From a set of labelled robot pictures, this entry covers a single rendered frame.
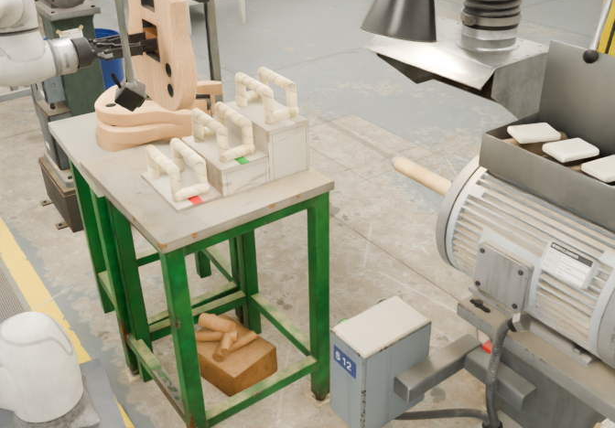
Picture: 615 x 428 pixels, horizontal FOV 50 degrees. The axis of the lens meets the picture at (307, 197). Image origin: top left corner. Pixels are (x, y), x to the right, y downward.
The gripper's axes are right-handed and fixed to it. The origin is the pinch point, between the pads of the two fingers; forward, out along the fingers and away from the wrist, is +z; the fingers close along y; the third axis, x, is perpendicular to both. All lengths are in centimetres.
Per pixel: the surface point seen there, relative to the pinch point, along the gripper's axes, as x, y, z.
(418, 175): -13, 81, 23
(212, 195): -44.4, 12.3, 8.6
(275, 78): -17.7, 1.5, 37.8
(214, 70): -53, -112, 72
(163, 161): -33.8, 3.8, -1.9
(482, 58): 14, 92, 26
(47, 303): -139, -97, -28
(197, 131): -32.3, -6.8, 14.1
